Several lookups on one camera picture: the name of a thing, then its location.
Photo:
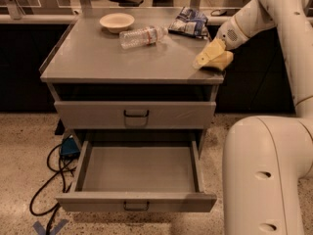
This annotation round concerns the closed grey upper drawer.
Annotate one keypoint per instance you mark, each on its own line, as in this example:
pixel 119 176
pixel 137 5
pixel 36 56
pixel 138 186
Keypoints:
pixel 128 114

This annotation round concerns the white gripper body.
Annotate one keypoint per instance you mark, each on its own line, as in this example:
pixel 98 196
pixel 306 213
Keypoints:
pixel 229 33

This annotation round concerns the open grey middle drawer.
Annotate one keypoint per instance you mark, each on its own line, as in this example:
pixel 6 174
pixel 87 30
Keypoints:
pixel 144 177

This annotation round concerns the yellow sponge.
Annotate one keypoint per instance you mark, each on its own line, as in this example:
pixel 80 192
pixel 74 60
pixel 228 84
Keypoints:
pixel 221 62

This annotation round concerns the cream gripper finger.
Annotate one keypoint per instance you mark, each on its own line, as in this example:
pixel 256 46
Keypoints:
pixel 213 49

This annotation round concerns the clear plastic water bottle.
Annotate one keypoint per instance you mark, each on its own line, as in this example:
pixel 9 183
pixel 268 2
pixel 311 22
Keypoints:
pixel 142 37

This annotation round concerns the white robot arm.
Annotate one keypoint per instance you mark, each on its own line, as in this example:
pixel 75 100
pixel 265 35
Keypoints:
pixel 264 157

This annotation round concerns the blue power box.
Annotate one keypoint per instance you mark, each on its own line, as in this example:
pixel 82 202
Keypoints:
pixel 69 149

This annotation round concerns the white paper bowl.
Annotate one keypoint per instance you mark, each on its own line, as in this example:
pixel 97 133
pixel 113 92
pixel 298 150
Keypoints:
pixel 117 22

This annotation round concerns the grey metal drawer cabinet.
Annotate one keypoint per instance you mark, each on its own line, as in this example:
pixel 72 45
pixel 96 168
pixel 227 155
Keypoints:
pixel 91 66

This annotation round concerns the black office chair seat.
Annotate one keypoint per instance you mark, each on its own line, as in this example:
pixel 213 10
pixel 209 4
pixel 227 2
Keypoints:
pixel 128 3

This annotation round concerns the blue white snack bag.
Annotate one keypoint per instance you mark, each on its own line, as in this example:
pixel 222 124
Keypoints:
pixel 190 22

